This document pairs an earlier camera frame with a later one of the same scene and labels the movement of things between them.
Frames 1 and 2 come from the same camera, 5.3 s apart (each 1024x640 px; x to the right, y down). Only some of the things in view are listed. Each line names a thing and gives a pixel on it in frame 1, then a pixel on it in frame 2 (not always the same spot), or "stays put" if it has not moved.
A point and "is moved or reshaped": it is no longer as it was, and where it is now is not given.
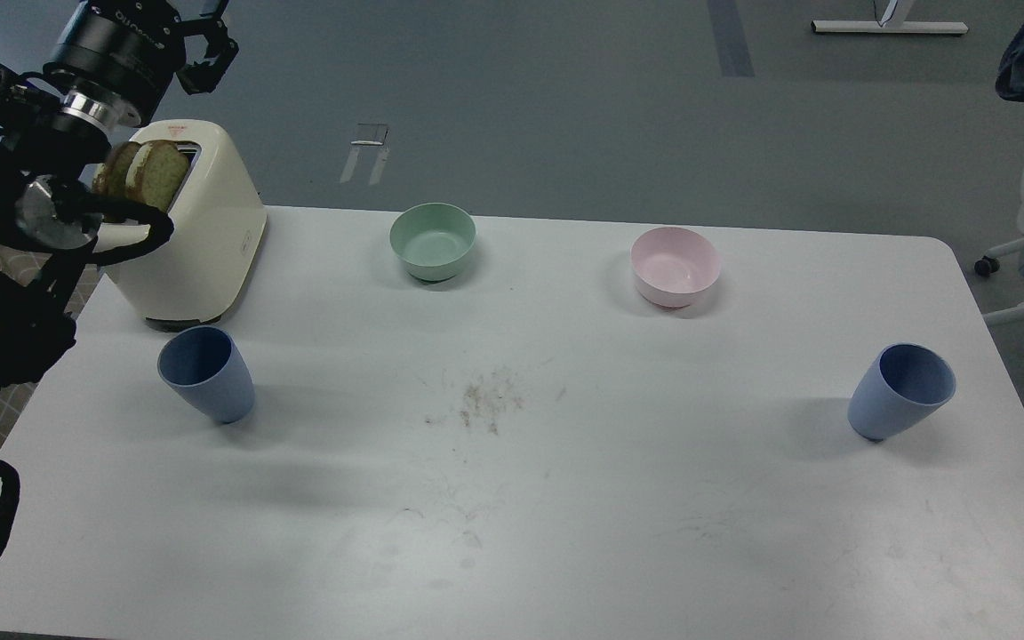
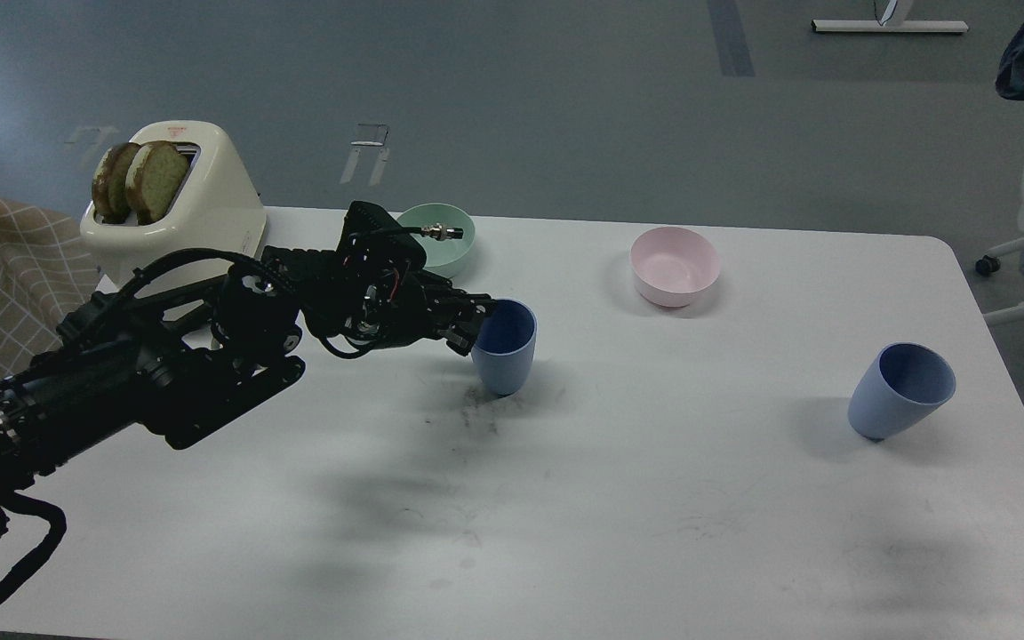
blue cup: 898,385 stays put
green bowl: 433,241 stays put
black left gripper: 133,49 to 374,292
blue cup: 204,364 is moved or reshaped
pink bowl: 671,267 stays put
